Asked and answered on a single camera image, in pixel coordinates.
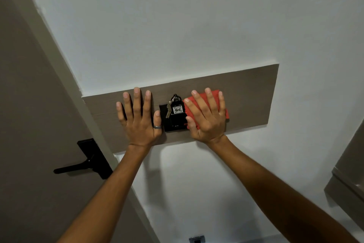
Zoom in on black key card switch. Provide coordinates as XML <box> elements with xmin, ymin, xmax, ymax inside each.
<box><xmin>159</xmin><ymin>102</ymin><xmax>189</xmax><ymax>133</ymax></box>

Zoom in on person's right forearm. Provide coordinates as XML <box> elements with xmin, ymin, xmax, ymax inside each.
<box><xmin>206</xmin><ymin>135</ymin><xmax>361</xmax><ymax>243</ymax></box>

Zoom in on red cleaning cloth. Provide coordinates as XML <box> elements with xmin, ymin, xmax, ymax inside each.
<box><xmin>183</xmin><ymin>89</ymin><xmax>230</xmax><ymax>130</ymax></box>

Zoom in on person's left hand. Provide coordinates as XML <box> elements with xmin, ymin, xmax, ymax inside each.
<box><xmin>116</xmin><ymin>87</ymin><xmax>163</xmax><ymax>148</ymax></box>

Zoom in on person's left forearm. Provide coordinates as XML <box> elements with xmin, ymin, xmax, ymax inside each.
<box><xmin>58</xmin><ymin>143</ymin><xmax>155</xmax><ymax>243</ymax></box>

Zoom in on brown door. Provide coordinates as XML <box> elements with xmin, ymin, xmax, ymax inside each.
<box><xmin>0</xmin><ymin>0</ymin><xmax>155</xmax><ymax>243</ymax></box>

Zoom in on brown wooden wall panel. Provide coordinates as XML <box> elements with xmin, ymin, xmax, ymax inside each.
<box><xmin>82</xmin><ymin>64</ymin><xmax>280</xmax><ymax>154</ymax></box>

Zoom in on black key tag white label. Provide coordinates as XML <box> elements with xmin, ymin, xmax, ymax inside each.
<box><xmin>170</xmin><ymin>94</ymin><xmax>184</xmax><ymax>115</ymax></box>

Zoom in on black door handle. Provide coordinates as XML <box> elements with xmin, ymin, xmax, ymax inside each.
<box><xmin>53</xmin><ymin>138</ymin><xmax>114</xmax><ymax>180</ymax></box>

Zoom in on person's right hand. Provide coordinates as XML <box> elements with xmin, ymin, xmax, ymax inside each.
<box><xmin>184</xmin><ymin>88</ymin><xmax>228</xmax><ymax>144</ymax></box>

